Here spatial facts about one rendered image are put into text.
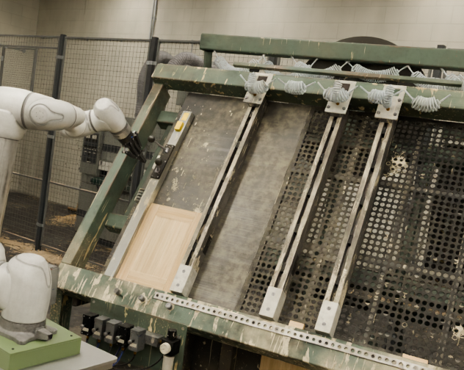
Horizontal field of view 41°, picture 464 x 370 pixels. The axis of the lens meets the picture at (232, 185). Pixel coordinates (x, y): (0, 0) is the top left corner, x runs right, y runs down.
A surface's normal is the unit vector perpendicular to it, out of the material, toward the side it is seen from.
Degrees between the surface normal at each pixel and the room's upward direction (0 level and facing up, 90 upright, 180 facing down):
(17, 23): 90
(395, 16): 90
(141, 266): 58
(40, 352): 90
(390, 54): 90
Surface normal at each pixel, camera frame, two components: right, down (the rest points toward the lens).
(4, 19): 0.80, 0.16
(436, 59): -0.44, 0.01
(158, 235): -0.29, -0.52
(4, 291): -0.22, 0.04
